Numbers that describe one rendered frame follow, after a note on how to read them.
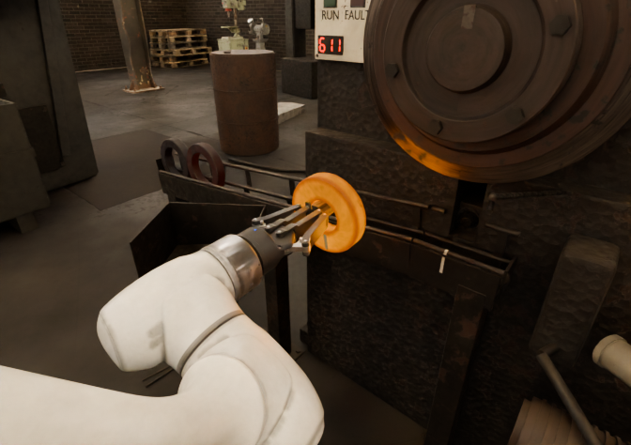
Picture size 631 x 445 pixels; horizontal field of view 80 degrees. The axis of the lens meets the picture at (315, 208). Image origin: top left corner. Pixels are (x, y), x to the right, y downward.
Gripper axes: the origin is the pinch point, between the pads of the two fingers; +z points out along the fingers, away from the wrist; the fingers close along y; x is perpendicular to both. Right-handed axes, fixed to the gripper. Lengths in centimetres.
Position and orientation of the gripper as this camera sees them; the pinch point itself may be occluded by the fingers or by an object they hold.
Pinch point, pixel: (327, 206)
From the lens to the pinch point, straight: 71.0
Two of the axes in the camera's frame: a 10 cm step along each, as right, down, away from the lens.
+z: 6.3, -4.0, 6.6
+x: -0.4, -8.7, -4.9
